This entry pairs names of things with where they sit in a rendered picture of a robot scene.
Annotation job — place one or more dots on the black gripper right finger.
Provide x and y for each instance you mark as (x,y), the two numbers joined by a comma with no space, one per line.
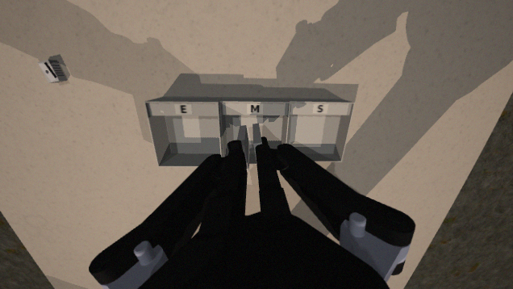
(374,232)

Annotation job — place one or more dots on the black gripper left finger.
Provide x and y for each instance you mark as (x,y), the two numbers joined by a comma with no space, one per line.
(135,257)

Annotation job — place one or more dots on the grey three-compartment bin rack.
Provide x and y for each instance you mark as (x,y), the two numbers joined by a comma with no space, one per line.
(185,131)

